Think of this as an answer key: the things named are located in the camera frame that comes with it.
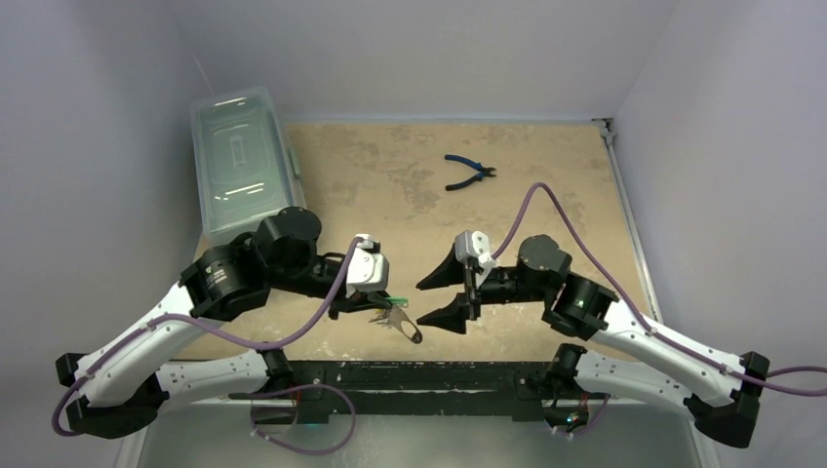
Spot translucent plastic storage box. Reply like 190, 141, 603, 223
190, 87, 307, 244

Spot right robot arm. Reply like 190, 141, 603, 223
416, 231, 769, 449

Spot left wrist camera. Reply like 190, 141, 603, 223
345, 234, 390, 297

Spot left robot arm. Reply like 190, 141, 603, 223
51, 207, 390, 440

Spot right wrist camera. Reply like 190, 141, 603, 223
453, 230, 497, 271

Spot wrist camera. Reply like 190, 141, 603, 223
453, 230, 497, 271
345, 234, 390, 297

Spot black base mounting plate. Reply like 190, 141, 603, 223
262, 361, 581, 424

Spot metal keyring plate with keys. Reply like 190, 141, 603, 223
370, 296, 423, 344

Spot blue handled pliers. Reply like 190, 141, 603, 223
444, 153, 498, 192

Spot right side aluminium rail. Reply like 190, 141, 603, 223
591, 118, 662, 323

